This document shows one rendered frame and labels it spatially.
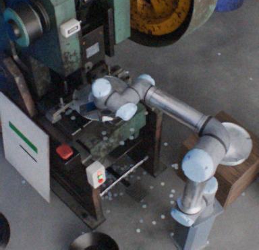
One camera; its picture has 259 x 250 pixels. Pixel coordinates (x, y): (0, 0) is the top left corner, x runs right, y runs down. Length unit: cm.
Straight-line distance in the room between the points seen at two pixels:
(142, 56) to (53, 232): 166
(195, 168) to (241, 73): 202
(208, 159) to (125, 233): 115
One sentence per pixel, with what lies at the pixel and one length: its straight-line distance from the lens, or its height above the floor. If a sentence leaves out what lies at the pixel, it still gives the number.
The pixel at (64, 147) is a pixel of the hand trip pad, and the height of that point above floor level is 76.
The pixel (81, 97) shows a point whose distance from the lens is 209.
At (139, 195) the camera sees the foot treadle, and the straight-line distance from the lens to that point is 246.
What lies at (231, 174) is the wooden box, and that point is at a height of 35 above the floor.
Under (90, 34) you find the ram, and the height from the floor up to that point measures 116.
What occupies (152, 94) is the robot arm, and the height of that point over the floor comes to 108.
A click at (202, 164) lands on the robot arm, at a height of 108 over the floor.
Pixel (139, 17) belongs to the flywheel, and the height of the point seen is 104.
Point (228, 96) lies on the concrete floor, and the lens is 323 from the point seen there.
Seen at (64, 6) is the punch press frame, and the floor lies 141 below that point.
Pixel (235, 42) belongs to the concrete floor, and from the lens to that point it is 374.
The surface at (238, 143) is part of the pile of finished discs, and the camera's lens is 246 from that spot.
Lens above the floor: 230
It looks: 50 degrees down
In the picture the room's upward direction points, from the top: 1 degrees counter-clockwise
